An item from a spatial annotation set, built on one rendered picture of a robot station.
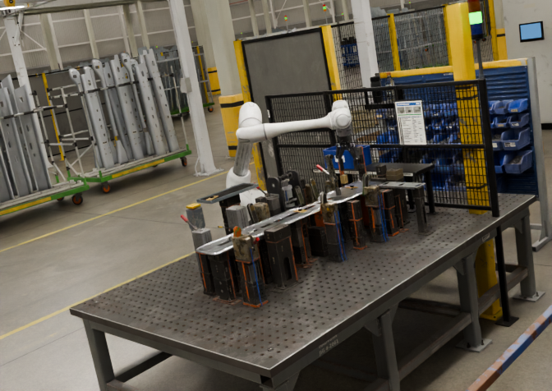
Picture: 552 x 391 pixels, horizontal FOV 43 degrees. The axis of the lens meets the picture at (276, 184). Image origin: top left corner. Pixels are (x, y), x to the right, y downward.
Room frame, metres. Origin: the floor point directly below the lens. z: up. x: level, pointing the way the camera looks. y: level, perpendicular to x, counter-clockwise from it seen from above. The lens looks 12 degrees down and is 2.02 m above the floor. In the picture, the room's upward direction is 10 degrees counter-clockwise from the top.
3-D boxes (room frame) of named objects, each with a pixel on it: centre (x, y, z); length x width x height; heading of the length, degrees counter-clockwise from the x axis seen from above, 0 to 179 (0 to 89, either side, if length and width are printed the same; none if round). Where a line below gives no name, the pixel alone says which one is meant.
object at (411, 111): (4.47, -0.94, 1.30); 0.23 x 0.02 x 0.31; 42
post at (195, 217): (3.79, 0.48, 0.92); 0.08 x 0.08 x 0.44; 42
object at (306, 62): (6.77, -0.29, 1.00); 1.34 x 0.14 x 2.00; 44
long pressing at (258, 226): (3.85, -0.10, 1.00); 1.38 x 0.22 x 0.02; 132
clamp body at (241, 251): (3.34, 0.20, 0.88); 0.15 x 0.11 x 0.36; 42
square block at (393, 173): (4.27, -0.75, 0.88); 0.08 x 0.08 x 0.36; 42
